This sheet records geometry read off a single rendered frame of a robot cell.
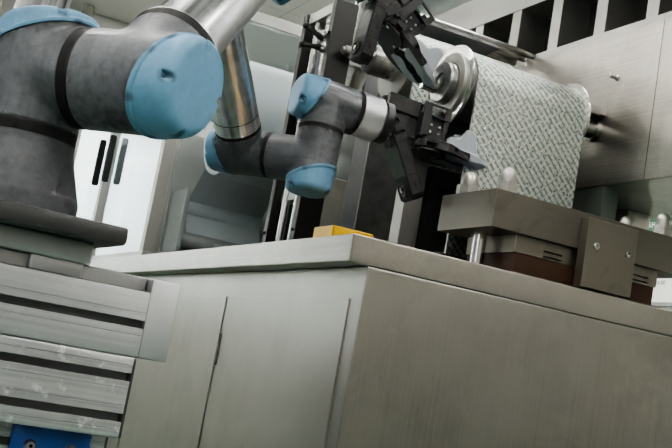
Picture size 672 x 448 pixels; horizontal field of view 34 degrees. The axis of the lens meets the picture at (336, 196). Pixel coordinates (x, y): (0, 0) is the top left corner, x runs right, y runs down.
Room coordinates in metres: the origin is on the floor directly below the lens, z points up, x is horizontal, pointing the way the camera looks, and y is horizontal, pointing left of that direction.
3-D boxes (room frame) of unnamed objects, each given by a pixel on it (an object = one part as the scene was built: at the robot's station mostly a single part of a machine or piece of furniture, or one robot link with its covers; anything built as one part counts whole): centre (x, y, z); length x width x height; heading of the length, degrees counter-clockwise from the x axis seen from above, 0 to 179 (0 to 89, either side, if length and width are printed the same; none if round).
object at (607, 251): (1.75, -0.44, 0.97); 0.10 x 0.03 x 0.11; 115
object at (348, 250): (2.79, 0.19, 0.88); 2.52 x 0.66 x 0.04; 25
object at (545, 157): (1.92, -0.31, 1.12); 0.23 x 0.01 x 0.18; 115
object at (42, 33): (1.25, 0.36, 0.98); 0.13 x 0.12 x 0.14; 71
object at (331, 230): (1.68, -0.02, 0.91); 0.07 x 0.07 x 0.02; 25
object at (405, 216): (1.94, -0.12, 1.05); 0.06 x 0.05 x 0.31; 115
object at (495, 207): (1.83, -0.39, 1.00); 0.40 x 0.16 x 0.06; 115
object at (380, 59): (2.14, -0.04, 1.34); 0.06 x 0.06 x 0.06; 25
